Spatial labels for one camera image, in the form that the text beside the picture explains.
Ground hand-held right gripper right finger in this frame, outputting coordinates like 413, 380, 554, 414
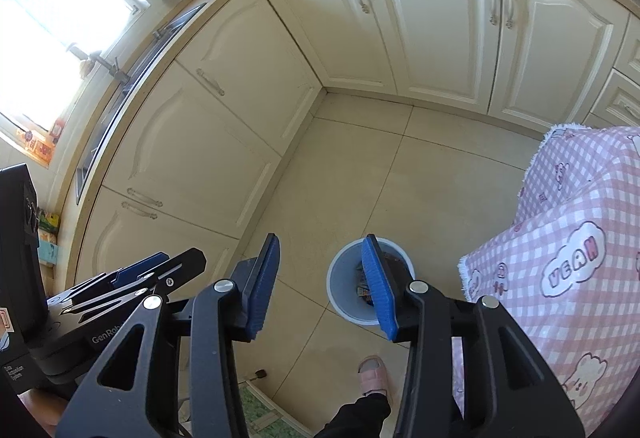
361, 233, 586, 438

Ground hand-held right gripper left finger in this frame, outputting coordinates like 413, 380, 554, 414
55, 232, 282, 438

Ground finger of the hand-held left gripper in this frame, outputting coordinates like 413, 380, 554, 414
62, 247, 208, 319
50, 253, 170, 304

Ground white round trash bin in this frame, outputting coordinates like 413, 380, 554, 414
326, 239, 416, 325

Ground pink slipper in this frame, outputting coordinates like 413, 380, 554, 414
357, 355, 396, 406

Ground orange boxes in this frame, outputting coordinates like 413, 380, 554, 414
15, 118, 66, 166

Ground green floor mat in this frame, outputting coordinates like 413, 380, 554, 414
235, 380, 321, 438

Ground person's black trouser leg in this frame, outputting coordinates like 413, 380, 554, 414
312, 390, 393, 438

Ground pink checkered tablecloth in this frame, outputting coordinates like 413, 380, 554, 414
457, 123, 640, 434

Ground steel faucet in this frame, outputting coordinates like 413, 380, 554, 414
67, 43, 131, 84

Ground kitchen window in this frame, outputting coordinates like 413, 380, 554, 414
0, 0, 151, 129

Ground cream kitchen cabinets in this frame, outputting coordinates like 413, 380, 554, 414
75, 0, 640, 294

